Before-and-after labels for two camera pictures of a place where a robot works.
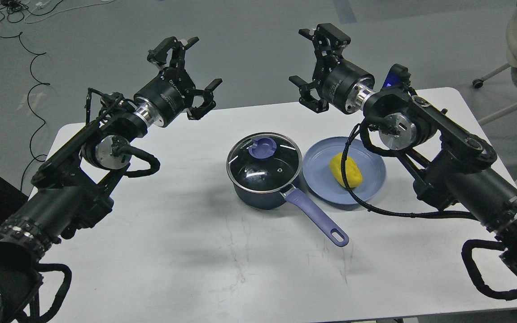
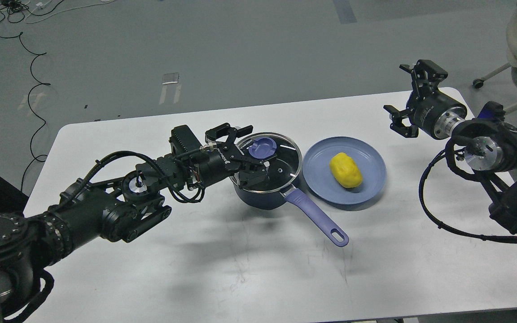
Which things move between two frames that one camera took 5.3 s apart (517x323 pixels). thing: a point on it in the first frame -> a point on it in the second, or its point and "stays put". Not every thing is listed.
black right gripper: (345, 85) -> (434, 111)
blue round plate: (318, 175) stays put
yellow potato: (354, 175) stays put
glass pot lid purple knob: (262, 147) stays put
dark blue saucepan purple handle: (262, 200) stays put
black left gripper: (169, 94) -> (216, 159)
